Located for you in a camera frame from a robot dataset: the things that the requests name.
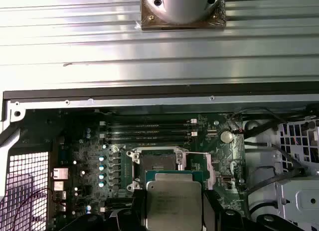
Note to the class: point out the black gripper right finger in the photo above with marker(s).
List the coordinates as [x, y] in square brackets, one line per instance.
[210, 216]

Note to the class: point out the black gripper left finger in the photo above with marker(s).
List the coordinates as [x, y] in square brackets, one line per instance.
[138, 216]

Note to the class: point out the silver-topped CPU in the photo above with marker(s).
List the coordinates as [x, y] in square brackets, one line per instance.
[172, 203]

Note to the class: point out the metal socket cover frame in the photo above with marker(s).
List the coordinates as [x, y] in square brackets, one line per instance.
[210, 171]

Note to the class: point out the black RAM slot white clips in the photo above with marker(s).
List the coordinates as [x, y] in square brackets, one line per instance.
[149, 122]
[149, 135]

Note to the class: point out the blue-topped capacitor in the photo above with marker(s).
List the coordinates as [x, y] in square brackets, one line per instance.
[101, 158]
[101, 176]
[101, 167]
[101, 184]
[88, 130]
[88, 135]

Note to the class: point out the green motherboard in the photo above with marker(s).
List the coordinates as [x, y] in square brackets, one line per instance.
[219, 166]

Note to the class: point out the silver coin battery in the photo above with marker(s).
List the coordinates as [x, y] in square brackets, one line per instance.
[226, 136]

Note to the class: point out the silver metal drive cage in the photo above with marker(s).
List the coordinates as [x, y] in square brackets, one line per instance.
[299, 203]

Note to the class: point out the black PC case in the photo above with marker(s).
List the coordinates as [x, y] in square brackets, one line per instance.
[149, 95]

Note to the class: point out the square brown base plate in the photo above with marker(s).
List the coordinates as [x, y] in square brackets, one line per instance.
[149, 26]

